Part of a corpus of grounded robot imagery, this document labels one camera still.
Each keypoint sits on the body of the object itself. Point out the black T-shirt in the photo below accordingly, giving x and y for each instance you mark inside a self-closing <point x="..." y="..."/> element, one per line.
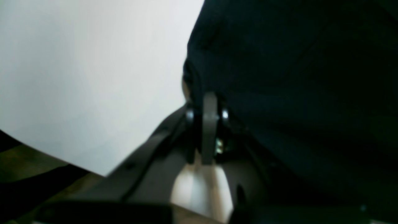
<point x="315" y="83"/>

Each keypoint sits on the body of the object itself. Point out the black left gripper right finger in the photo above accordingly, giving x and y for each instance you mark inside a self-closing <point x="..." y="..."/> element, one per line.
<point x="262" y="189"/>

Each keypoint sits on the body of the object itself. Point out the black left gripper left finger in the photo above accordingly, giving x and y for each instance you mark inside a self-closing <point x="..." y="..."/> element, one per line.
<point x="138" y="191"/>

